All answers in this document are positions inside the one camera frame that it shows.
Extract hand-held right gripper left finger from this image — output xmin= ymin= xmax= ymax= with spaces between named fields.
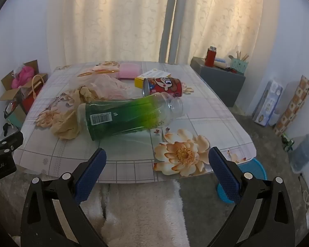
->
xmin=21 ymin=148 xmax=107 ymax=247

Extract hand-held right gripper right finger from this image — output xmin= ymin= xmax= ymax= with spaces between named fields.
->
xmin=208 ymin=146 xmax=295 ymax=247

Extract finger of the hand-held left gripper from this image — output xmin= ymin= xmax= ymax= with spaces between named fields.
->
xmin=0 ymin=131 xmax=24 ymax=160

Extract blue plastic basket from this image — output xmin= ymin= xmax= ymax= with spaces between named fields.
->
xmin=216 ymin=158 xmax=268 ymax=204

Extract beige paper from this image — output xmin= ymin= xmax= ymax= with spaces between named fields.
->
xmin=50 ymin=86 xmax=98 ymax=141

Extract green plastic bottle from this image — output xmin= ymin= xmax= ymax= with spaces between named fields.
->
xmin=77 ymin=92 xmax=184 ymax=141

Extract clear plastic bag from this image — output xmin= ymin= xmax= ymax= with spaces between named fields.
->
xmin=68 ymin=73 xmax=130 ymax=101

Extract red drink can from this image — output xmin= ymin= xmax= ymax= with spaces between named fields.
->
xmin=142 ymin=77 xmax=183 ymax=98

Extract yellow and white box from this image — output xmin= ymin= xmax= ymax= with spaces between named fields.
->
xmin=134 ymin=68 xmax=172 ymax=88

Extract pink sponge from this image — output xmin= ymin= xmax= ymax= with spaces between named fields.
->
xmin=118 ymin=62 xmax=143 ymax=80

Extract cardboard box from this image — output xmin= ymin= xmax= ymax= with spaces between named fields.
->
xmin=0 ymin=60 xmax=48 ymax=101

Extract floral tablecloth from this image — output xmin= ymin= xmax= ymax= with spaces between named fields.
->
xmin=13 ymin=61 xmax=256 ymax=184

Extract white fluffy pants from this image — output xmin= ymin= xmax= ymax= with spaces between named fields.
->
xmin=85 ymin=180 xmax=191 ymax=247

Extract pink cloth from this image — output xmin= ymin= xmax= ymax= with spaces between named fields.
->
xmin=12 ymin=65 xmax=35 ymax=89

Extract small white plastic bag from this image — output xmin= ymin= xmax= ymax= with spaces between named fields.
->
xmin=269 ymin=108 xmax=284 ymax=126

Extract blue water jug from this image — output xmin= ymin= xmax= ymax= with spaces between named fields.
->
xmin=290 ymin=131 xmax=309 ymax=173

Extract tissue roll pack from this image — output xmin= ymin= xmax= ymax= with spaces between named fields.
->
xmin=252 ymin=80 xmax=283 ymax=126

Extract grey cabinet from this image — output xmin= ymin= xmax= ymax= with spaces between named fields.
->
xmin=191 ymin=57 xmax=246 ymax=108

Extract orange patterned roll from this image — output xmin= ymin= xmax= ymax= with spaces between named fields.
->
xmin=274 ymin=75 xmax=309 ymax=135

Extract teal utensil holder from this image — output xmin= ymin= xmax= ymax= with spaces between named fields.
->
xmin=230 ymin=57 xmax=248 ymax=76

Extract red thermos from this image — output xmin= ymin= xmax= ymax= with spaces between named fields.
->
xmin=205 ymin=46 xmax=217 ymax=67

